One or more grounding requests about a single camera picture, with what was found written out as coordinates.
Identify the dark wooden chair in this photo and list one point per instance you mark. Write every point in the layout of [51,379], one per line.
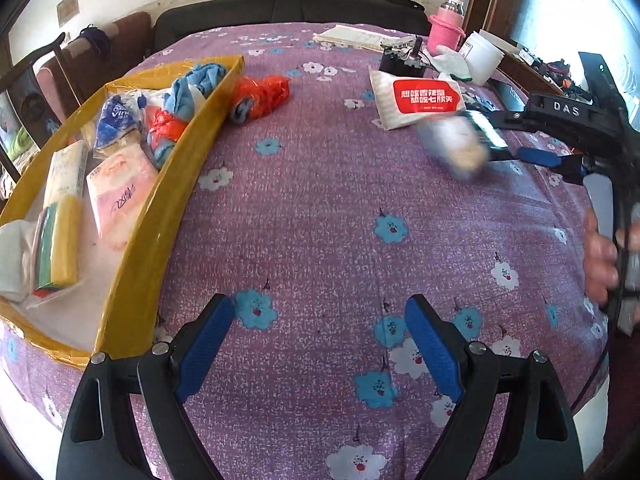
[40,57]

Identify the yellow cardboard box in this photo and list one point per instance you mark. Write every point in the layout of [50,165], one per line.
[165,195]

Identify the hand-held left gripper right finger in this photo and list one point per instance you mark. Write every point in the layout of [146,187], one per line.
[435,350]

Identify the black sofa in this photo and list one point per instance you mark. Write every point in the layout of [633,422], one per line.
[290,10]

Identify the white paper pad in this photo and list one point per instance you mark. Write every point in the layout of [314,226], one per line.
[350,36]

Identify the multicolour sponge pack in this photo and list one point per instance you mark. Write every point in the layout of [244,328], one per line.
[65,240]

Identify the black box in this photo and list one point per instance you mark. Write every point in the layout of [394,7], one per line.
[395,65]

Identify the wooden sideboard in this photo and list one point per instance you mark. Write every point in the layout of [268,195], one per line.
[525,67]

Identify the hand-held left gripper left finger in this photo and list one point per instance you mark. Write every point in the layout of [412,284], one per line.
[205,340]

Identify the light blue beige packet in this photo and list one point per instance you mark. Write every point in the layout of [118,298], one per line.
[450,142]

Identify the white plastic bag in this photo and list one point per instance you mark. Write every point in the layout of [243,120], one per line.
[15,260]

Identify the white red wet wipes pack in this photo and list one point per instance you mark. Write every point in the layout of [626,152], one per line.
[400,110]

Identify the blue cloth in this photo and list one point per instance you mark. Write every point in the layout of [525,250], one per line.
[192,90]

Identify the person's right hand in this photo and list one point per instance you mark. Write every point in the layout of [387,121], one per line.
[600,260]

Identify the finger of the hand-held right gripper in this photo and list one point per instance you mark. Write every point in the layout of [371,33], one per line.
[492,135]
[540,157]

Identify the pale printed tissue pack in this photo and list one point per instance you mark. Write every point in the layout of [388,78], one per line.
[65,170]

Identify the purple cloth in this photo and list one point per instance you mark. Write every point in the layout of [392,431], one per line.
[95,37]

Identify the purple floral blanket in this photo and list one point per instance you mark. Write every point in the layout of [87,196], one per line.
[325,210]

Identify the pink tissue pack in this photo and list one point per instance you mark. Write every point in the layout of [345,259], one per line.
[122,195]

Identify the blue white packet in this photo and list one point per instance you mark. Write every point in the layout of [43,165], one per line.
[112,117]

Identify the pink bottle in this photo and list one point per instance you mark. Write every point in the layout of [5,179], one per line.
[445,30]

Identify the wall plaque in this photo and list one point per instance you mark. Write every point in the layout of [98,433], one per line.
[67,7]

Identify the white container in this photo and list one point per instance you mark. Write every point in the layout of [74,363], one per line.
[482,57]

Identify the white crumpled cloth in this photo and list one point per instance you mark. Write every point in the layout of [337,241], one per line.
[450,62]

